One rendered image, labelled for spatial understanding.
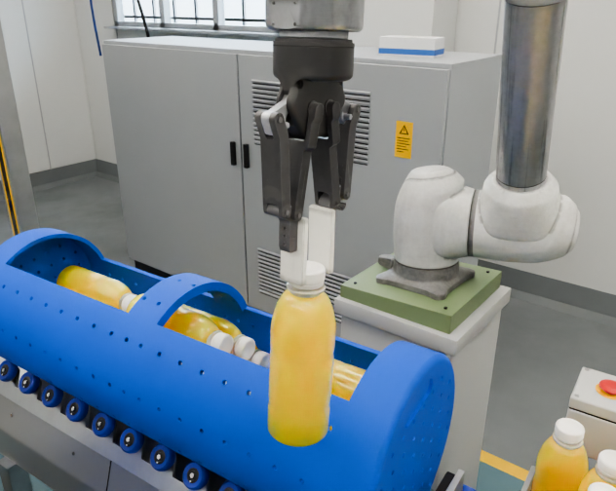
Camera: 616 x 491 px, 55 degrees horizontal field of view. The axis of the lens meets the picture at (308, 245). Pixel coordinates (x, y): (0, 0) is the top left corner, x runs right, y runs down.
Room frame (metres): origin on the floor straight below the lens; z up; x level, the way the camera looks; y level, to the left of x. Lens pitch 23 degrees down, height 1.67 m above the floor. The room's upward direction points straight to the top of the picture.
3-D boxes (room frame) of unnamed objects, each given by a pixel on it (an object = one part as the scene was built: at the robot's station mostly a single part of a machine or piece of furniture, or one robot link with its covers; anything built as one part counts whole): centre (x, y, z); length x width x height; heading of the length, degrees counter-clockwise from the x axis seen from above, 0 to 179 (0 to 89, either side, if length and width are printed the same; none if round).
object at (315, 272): (0.56, 0.00, 1.40); 0.04 x 0.04 x 0.02
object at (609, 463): (0.62, -0.41, 1.09); 0.04 x 0.04 x 0.02
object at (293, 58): (0.57, 0.00, 1.59); 0.08 x 0.07 x 0.09; 141
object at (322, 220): (0.58, -0.01, 1.44); 0.03 x 0.01 x 0.07; 51
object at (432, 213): (1.30, -0.29, 1.21); 0.18 x 0.16 x 0.22; 69
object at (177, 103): (3.10, 0.18, 0.72); 2.15 x 0.54 x 1.45; 52
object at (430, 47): (2.58, -0.43, 1.48); 0.24 x 0.12 x 0.08; 60
